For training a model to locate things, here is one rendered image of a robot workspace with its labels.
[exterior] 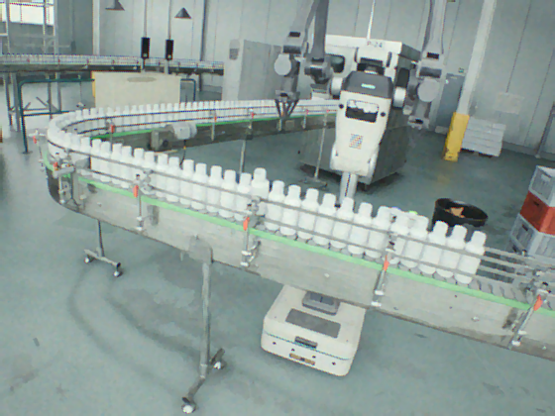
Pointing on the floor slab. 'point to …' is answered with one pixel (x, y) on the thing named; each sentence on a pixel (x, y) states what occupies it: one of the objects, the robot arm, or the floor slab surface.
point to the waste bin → (458, 217)
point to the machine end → (344, 57)
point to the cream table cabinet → (136, 91)
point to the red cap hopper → (25, 50)
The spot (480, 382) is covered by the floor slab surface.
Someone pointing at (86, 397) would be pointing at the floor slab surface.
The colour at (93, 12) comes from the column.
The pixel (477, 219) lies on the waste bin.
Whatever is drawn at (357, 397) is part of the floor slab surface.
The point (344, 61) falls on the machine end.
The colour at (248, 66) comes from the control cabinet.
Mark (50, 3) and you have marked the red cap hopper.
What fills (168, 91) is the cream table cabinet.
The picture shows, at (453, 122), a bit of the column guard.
